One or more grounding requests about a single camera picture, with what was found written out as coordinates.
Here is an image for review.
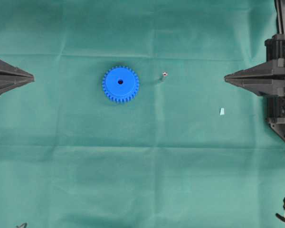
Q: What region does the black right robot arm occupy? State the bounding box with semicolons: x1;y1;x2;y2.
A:
224;0;285;124

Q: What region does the small silver metal shaft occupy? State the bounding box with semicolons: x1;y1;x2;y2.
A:
160;72;168;82

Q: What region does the green cloth mat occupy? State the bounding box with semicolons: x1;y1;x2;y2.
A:
0;0;285;228

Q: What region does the blue plastic gear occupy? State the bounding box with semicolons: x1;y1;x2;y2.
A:
102;66;140;103

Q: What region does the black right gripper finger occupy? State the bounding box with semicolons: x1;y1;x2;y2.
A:
225;79;285;96
224;58;285;80

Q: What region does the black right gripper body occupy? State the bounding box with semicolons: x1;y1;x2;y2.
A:
265;34;285;118

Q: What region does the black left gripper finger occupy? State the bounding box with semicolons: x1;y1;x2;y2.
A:
0;59;34;79
0;79;34;95

